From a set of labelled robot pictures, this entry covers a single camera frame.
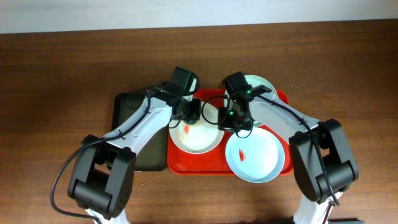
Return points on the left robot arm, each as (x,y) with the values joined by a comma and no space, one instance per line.
(103,174)

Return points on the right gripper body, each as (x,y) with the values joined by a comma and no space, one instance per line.
(233,123)

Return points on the light blue plate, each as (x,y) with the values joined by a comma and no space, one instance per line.
(258,157)

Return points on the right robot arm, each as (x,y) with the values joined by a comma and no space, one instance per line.
(324,165)

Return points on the black plastic tray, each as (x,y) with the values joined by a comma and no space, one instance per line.
(153,156)

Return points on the pale green plate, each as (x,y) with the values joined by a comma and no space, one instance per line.
(255,81)

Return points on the red plastic tray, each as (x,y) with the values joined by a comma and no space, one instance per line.
(214,162)

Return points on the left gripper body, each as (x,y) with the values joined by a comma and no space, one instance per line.
(191,115)

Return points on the green yellow sponge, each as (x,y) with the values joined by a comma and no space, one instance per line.
(195,123)

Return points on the white plate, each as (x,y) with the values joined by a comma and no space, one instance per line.
(198,139)

